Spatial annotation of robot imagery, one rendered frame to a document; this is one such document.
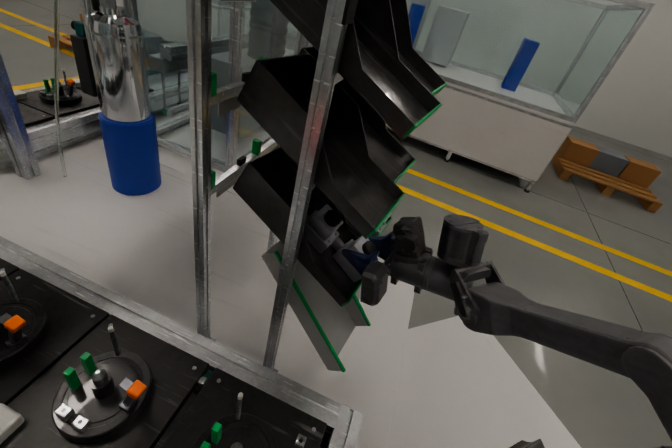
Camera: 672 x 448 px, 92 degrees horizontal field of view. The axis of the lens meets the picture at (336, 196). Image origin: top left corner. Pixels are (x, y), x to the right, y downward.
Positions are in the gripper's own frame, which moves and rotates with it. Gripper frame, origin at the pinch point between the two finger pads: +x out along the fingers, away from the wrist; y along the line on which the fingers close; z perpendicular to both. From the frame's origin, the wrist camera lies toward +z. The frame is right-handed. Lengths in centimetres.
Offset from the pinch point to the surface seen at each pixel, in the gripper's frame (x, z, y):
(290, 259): 8.0, 2.0, 11.4
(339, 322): 6.1, -22.5, -1.8
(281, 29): 75, 38, -70
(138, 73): 82, 25, -12
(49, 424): 34, -22, 41
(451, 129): 62, -60, -360
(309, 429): 1.3, -29.7, 16.6
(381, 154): 4.0, 13.7, -13.6
